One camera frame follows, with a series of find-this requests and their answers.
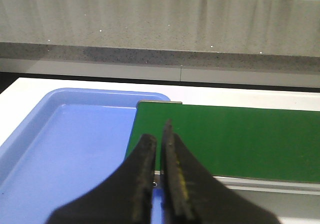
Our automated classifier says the aluminium conveyor frame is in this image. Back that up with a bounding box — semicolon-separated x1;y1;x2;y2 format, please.
136;99;320;197

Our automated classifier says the blue plastic tray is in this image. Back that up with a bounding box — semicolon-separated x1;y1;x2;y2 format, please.
0;88;169;224

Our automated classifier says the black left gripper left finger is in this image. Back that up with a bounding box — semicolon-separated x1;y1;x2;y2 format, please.
46;134;157;224

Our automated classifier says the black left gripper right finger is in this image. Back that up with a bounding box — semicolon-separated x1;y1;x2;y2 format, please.
161;120;280;224

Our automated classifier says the grey granite counter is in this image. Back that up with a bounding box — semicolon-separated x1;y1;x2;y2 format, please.
0;0;320;88

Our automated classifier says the green conveyor belt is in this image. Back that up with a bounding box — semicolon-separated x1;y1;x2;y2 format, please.
125;100;320;184

